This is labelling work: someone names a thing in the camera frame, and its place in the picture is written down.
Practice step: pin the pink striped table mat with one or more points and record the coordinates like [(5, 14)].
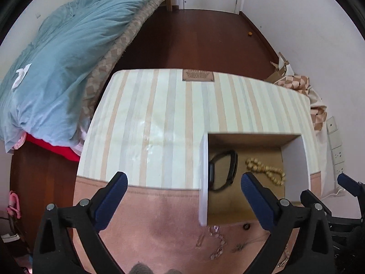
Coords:
[(149, 124)]

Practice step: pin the red bed sheet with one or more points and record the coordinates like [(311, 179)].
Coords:
[(65, 152)]

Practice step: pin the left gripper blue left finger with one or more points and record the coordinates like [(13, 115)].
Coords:
[(106, 200)]

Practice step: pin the white tissue on duvet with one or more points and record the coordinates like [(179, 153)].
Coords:
[(21, 75)]

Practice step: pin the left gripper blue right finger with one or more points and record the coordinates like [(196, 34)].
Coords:
[(262, 201)]

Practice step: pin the black smart band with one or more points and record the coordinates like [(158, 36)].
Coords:
[(229, 171)]

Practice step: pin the small silver earring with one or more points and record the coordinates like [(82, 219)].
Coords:
[(200, 240)]

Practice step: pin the white cardboard box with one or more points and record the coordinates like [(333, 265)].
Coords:
[(280, 162)]

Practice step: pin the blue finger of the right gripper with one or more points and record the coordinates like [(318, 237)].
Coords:
[(355, 188)]

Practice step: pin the pink slipper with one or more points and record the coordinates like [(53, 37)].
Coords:
[(13, 208)]

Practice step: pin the white wall power strip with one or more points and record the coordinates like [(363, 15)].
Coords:
[(335, 143)]

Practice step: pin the bed with checkered mattress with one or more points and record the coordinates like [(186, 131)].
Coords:
[(26, 28)]

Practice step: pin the blue duvet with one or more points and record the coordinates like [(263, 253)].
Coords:
[(67, 47)]

